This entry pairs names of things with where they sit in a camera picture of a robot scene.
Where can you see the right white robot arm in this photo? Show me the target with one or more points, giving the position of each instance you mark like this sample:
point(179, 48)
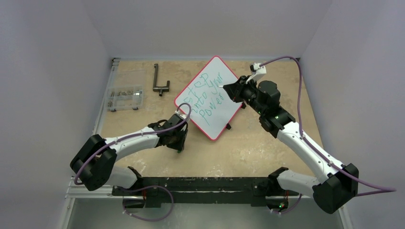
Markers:
point(333, 183)

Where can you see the pink framed whiteboard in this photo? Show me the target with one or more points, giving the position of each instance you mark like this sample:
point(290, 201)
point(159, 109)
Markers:
point(210, 106)

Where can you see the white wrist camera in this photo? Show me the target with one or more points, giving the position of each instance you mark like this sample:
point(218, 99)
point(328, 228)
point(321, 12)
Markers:
point(182, 115)
point(257, 72)

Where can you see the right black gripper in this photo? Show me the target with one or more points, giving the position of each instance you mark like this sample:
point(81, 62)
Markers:
point(238, 91)

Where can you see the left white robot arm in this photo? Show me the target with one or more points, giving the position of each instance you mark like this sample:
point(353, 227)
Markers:
point(95, 163)

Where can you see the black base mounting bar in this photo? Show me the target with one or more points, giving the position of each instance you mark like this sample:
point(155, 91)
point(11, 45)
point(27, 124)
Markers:
point(254, 191)

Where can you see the clear plastic screw box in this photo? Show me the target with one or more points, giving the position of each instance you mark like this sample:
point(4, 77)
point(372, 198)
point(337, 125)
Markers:
point(127, 91)

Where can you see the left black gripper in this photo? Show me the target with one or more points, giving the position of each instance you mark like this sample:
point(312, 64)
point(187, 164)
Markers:
point(179, 145)

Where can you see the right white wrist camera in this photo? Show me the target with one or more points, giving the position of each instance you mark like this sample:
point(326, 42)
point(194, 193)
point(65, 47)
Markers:
point(257, 72)

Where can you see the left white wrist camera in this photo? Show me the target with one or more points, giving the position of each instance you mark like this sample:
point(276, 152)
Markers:
point(182, 115)

